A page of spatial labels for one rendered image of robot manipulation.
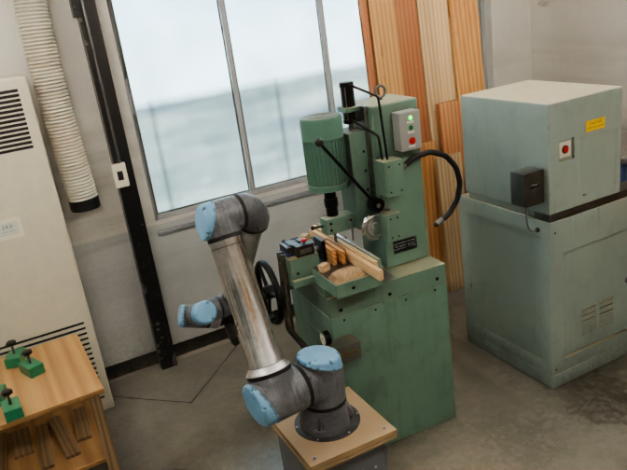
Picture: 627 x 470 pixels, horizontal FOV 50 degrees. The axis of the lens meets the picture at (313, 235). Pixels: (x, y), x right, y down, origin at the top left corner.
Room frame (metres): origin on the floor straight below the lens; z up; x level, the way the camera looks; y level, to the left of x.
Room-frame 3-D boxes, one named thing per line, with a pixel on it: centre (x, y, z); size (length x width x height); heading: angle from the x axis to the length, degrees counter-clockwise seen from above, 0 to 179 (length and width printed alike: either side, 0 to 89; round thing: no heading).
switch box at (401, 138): (2.75, -0.44, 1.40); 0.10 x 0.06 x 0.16; 112
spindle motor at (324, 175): (2.76, -0.09, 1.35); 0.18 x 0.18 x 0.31
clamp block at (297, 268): (2.67, 0.08, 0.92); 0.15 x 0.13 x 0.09; 22
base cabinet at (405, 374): (2.81, -0.21, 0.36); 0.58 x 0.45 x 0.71; 112
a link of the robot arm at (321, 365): (1.98, 0.05, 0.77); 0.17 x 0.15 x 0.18; 121
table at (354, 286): (2.70, 0.00, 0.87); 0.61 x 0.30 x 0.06; 22
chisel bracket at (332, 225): (2.77, -0.11, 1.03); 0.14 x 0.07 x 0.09; 112
